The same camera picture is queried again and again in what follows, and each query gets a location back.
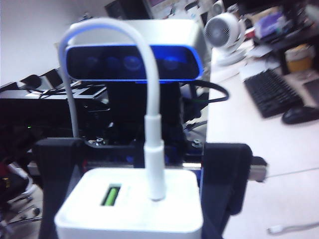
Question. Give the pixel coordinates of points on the yellow container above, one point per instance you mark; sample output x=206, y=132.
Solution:
x=299, y=61

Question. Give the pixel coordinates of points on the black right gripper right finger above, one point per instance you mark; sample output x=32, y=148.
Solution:
x=224, y=174

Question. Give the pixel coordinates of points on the black equipment rack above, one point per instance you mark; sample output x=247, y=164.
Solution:
x=37, y=112

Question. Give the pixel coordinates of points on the blue-rimmed depth camera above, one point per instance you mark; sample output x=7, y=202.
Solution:
x=99, y=62

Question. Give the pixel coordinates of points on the white USB wall charger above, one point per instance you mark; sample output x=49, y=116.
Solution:
x=129, y=219

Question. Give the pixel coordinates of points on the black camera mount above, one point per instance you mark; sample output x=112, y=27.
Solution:
x=124, y=104

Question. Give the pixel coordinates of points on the black keyboard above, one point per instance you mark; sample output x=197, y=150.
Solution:
x=271, y=94

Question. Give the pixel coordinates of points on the black computer mouse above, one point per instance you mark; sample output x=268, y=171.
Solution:
x=299, y=115

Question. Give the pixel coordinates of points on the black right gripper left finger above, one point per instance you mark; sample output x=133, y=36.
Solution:
x=57, y=164

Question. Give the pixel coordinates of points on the white desk fan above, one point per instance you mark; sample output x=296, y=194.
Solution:
x=221, y=30

